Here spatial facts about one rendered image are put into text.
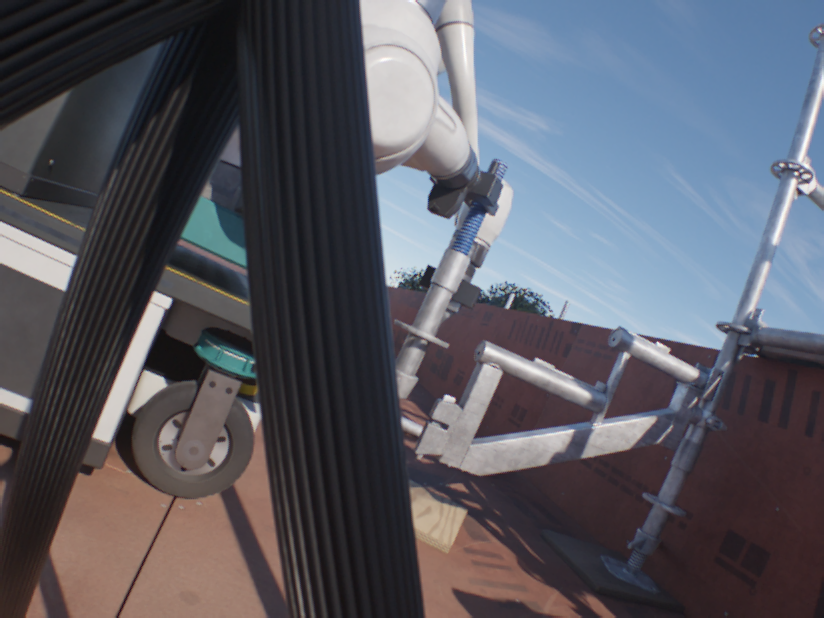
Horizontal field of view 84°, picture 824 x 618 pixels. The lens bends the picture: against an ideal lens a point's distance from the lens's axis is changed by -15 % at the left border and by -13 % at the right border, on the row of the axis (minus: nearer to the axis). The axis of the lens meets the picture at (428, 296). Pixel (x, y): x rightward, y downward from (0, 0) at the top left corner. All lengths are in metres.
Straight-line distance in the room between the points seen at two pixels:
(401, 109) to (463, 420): 0.76
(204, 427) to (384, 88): 0.52
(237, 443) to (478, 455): 0.55
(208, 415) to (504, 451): 0.66
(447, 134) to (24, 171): 0.59
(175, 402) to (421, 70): 0.55
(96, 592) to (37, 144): 0.54
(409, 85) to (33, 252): 0.47
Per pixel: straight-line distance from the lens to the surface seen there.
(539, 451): 1.23
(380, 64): 0.52
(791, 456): 1.46
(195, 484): 0.85
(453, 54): 1.32
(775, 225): 1.62
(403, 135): 0.53
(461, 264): 1.07
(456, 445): 1.14
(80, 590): 0.64
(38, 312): 0.71
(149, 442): 0.83
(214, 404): 0.78
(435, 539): 1.10
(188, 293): 0.68
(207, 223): 0.70
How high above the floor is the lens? 0.39
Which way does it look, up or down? 3 degrees up
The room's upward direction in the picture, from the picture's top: 25 degrees clockwise
